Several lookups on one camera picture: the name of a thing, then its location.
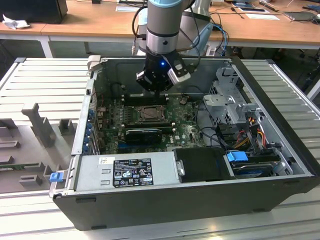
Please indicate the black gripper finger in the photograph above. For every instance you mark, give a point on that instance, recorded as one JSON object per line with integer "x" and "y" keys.
{"x": 158, "y": 95}

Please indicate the silver CPU plate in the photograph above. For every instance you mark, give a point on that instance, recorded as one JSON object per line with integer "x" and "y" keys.
{"x": 151, "y": 113}

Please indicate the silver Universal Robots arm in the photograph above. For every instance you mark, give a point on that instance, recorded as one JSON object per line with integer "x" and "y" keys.
{"x": 160, "y": 22}

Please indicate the black RAM slot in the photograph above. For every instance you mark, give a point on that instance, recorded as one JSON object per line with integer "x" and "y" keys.
{"x": 140, "y": 100}
{"x": 150, "y": 123}

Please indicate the CPU socket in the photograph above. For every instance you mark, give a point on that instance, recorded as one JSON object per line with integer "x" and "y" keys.
{"x": 139, "y": 115}

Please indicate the coin cell battery holder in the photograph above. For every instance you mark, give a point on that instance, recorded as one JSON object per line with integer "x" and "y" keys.
{"x": 183, "y": 100}

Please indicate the green motherboard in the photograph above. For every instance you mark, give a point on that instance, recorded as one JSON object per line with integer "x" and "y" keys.
{"x": 185, "y": 125}

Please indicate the black graphics card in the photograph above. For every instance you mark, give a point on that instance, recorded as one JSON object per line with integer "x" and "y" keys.
{"x": 143, "y": 136}

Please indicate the silver metal drive cage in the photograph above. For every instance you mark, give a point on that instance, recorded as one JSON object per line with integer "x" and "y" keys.
{"x": 217, "y": 100}

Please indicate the pale blue teach pendant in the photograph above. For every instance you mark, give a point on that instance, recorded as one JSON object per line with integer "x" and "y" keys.
{"x": 207, "y": 32}

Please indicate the wooden desk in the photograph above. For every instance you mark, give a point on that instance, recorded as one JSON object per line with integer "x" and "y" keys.
{"x": 87, "y": 22}

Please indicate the blue disk carrier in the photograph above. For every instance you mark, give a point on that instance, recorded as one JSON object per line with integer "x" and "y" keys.
{"x": 236, "y": 157}

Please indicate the grey power supply unit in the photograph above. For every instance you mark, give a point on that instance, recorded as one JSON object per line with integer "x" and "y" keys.
{"x": 90, "y": 175}

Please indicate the black open PC case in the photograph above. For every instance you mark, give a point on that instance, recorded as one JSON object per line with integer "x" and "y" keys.
{"x": 150, "y": 210}

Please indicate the hard disk drive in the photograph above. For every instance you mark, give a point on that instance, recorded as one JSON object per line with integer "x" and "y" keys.
{"x": 252, "y": 170}

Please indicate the white paper sheet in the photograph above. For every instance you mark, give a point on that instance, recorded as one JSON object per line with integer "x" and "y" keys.
{"x": 262, "y": 16}

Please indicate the blue case latch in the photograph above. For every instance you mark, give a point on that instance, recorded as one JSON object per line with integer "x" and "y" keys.
{"x": 56, "y": 177}

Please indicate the black box on desk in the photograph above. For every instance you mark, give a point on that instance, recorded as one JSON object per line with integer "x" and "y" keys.
{"x": 32, "y": 11}

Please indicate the grey parts rack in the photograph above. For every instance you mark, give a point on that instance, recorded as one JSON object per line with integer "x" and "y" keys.
{"x": 25, "y": 140}

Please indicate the crumpled white paper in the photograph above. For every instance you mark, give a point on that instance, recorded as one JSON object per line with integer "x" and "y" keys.
{"x": 15, "y": 22}

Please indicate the grey tablet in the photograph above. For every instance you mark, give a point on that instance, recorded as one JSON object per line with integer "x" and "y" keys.
{"x": 300, "y": 16}

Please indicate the green RAM stick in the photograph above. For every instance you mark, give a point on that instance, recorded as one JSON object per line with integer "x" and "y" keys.
{"x": 15, "y": 167}

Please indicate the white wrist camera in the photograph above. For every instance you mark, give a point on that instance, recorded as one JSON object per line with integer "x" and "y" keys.
{"x": 175, "y": 77}

